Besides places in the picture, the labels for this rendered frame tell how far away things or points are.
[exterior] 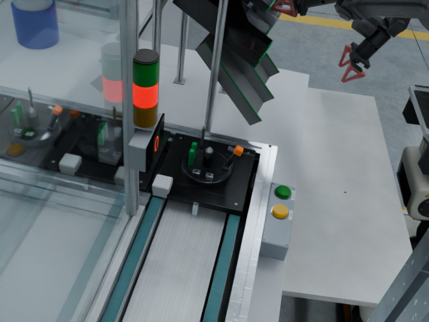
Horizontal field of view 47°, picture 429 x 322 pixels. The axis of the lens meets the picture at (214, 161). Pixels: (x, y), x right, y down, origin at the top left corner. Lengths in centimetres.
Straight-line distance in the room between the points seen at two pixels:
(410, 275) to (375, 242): 125
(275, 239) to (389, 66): 291
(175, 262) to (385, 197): 70
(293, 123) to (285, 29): 244
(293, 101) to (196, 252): 81
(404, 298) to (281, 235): 104
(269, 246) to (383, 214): 44
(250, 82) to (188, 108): 28
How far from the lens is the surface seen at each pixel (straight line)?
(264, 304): 124
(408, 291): 21
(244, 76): 154
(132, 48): 92
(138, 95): 96
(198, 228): 127
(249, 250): 121
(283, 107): 179
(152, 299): 116
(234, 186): 131
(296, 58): 377
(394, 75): 391
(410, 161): 186
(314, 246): 138
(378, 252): 143
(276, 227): 126
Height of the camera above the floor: 192
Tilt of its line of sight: 44 degrees down
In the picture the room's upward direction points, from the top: 9 degrees clockwise
